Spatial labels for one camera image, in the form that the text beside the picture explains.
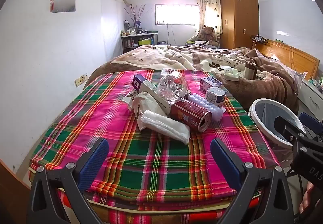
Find pink green plaid cloth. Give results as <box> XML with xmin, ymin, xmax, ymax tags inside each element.
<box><xmin>29</xmin><ymin>69</ymin><xmax>280</xmax><ymax>224</ymax></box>

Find window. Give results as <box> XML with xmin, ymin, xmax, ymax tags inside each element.
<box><xmin>154</xmin><ymin>4</ymin><xmax>200</xmax><ymax>26</ymax></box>

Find long white purple box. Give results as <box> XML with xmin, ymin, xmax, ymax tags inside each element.
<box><xmin>133</xmin><ymin>74</ymin><xmax>164</xmax><ymax>97</ymax></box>

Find white trash bin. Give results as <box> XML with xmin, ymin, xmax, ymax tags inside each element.
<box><xmin>249</xmin><ymin>98</ymin><xmax>307</xmax><ymax>149</ymax></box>

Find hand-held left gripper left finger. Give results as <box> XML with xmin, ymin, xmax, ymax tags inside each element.
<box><xmin>26</xmin><ymin>137</ymin><xmax>109</xmax><ymax>224</ymax></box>

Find small purple box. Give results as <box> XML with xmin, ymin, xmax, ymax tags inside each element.
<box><xmin>200</xmin><ymin>77</ymin><xmax>224</xmax><ymax>93</ymax></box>

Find clear plastic wrapper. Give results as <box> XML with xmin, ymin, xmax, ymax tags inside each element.
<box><xmin>188</xmin><ymin>94</ymin><xmax>226</xmax><ymax>121</ymax></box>

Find wooden wardrobe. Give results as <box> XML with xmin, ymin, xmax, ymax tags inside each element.
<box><xmin>219</xmin><ymin>0</ymin><xmax>260</xmax><ymax>50</ymax></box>

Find person's right hand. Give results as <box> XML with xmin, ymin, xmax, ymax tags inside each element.
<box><xmin>299</xmin><ymin>180</ymin><xmax>323</xmax><ymax>215</ymax></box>

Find cluttered shelf desk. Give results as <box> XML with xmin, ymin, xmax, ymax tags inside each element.
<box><xmin>121</xmin><ymin>32</ymin><xmax>159</xmax><ymax>54</ymax></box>

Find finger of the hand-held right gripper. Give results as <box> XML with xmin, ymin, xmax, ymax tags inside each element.
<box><xmin>300</xmin><ymin>112</ymin><xmax>323</xmax><ymax>138</ymax></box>
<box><xmin>274</xmin><ymin>115</ymin><xmax>307</xmax><ymax>144</ymax></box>

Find white paper bag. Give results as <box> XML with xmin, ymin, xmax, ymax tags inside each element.
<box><xmin>131</xmin><ymin>91</ymin><xmax>172</xmax><ymax>132</ymax></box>

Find patterned curtain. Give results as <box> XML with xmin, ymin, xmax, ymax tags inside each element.
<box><xmin>196</xmin><ymin>0</ymin><xmax>224</xmax><ymax>35</ymax></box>

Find brown white thermos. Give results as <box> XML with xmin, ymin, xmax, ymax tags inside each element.
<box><xmin>243</xmin><ymin>61</ymin><xmax>258</xmax><ymax>80</ymax></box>

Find wall socket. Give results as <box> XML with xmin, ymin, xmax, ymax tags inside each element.
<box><xmin>76</xmin><ymin>74</ymin><xmax>88</xmax><ymax>87</ymax></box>

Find wooden headboard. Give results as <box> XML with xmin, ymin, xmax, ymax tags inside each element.
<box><xmin>251</xmin><ymin>36</ymin><xmax>320</xmax><ymax>80</ymax></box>

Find brown patterned blanket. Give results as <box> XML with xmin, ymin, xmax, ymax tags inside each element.
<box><xmin>83</xmin><ymin>44</ymin><xmax>303</xmax><ymax>113</ymax></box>

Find white nightstand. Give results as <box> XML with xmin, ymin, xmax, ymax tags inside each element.
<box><xmin>296</xmin><ymin>79</ymin><xmax>323</xmax><ymax>116</ymax></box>

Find dry decorative branches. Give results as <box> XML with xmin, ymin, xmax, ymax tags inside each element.
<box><xmin>124</xmin><ymin>4</ymin><xmax>153</xmax><ymax>25</ymax></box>

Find brown wooden board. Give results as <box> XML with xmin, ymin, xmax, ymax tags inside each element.
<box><xmin>0</xmin><ymin>160</ymin><xmax>32</xmax><ymax>224</ymax></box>

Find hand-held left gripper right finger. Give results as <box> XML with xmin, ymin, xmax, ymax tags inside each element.
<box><xmin>210</xmin><ymin>137</ymin><xmax>294</xmax><ymax>224</ymax></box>

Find white paper towel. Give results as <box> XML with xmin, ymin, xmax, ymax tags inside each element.
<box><xmin>141</xmin><ymin>110</ymin><xmax>191</xmax><ymax>146</ymax></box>

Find clear plastic bottle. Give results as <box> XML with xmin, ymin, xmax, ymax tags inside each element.
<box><xmin>157</xmin><ymin>74</ymin><xmax>190</xmax><ymax>105</ymax></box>

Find red drink can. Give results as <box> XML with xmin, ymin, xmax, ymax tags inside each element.
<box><xmin>170</xmin><ymin>100</ymin><xmax>212</xmax><ymax>132</ymax></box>

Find crumpled patterned snack wrapper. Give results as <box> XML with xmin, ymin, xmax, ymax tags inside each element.
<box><xmin>121</xmin><ymin>90</ymin><xmax>138</xmax><ymax>111</ymax></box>

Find white green tissue box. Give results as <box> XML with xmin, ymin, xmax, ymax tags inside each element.
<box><xmin>223</xmin><ymin>67</ymin><xmax>240</xmax><ymax>81</ymax></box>

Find brown teddy bear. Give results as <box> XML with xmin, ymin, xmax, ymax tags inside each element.
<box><xmin>197</xmin><ymin>25</ymin><xmax>219</xmax><ymax>48</ymax></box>

